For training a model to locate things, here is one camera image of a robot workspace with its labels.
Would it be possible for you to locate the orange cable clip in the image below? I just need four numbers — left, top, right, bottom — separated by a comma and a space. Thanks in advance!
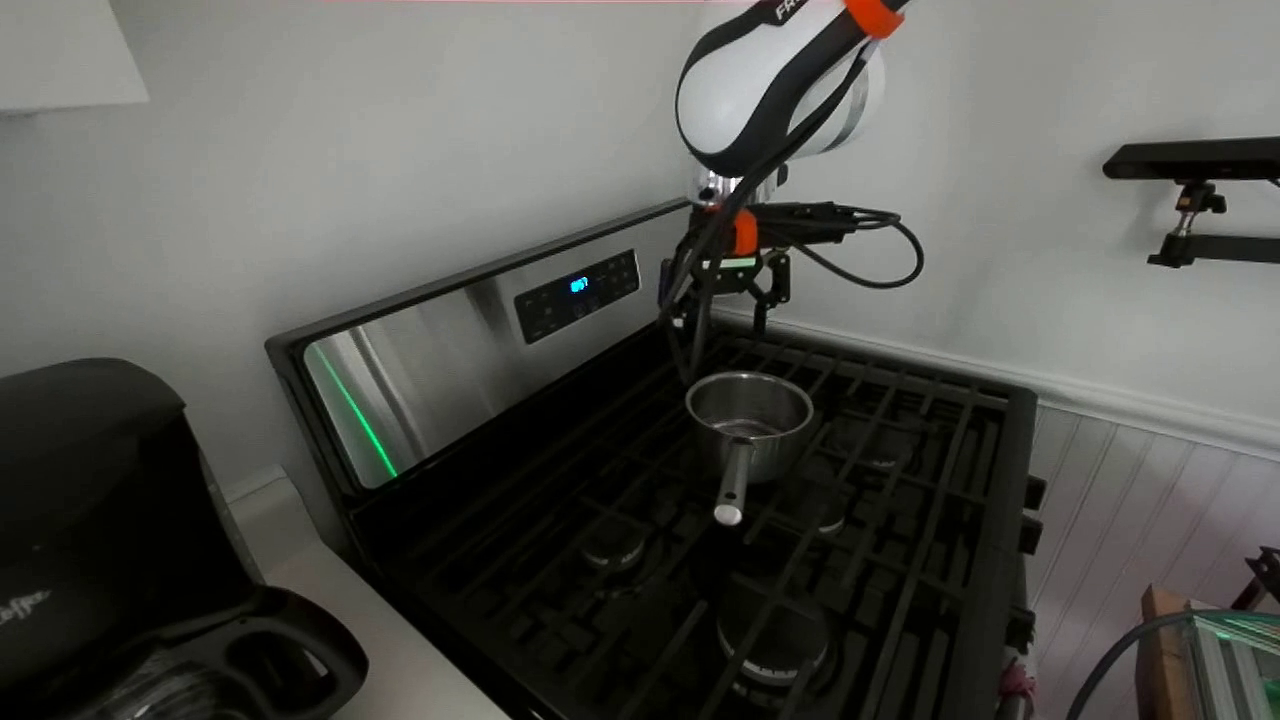
722, 203, 765, 259
839, 0, 912, 39

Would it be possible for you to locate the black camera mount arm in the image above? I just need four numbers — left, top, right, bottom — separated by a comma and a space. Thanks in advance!
1099, 136, 1280, 271

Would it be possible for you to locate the black coffee maker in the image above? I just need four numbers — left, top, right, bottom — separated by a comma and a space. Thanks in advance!
0, 355, 370, 720

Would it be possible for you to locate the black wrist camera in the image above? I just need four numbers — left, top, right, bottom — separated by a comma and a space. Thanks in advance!
756, 195, 872, 252

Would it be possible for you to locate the black stove burner cap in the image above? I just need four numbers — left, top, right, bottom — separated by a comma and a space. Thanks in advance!
576, 511, 654, 574
784, 476, 857, 538
712, 596, 833, 691

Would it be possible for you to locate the stainless steel saucepan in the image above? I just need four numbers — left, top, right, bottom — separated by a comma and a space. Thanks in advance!
679, 370, 821, 534

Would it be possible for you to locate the white wall cabinet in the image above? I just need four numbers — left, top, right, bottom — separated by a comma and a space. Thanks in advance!
0, 0, 153, 111

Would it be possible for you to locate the black gas stove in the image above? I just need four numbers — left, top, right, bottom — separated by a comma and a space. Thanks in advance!
260, 195, 1051, 720

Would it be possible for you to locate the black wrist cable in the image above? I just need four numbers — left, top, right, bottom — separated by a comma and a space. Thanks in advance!
790, 203, 926, 292

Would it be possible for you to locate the black floor cable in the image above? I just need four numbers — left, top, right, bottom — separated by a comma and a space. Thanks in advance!
1059, 605, 1213, 720

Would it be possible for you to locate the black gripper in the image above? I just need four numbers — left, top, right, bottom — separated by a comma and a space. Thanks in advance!
659, 213, 797, 392

